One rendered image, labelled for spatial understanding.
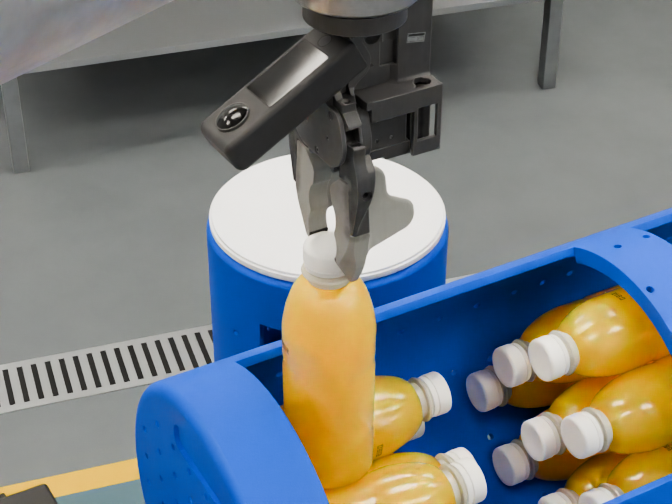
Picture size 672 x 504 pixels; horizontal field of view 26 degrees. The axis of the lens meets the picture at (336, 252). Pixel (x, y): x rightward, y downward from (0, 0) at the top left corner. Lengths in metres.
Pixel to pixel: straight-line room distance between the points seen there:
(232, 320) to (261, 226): 0.11
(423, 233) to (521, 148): 2.27
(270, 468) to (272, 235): 0.61
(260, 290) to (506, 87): 2.67
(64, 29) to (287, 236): 1.23
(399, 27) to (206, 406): 0.33
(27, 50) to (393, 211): 0.64
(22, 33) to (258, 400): 0.72
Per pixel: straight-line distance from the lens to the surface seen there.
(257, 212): 1.70
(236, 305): 1.67
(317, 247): 1.07
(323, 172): 1.06
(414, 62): 1.02
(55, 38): 0.45
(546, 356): 1.27
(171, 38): 3.84
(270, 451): 1.09
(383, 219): 1.04
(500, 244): 3.53
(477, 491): 1.22
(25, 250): 3.56
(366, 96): 0.99
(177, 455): 1.18
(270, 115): 0.96
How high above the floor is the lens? 1.95
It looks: 34 degrees down
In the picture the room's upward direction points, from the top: straight up
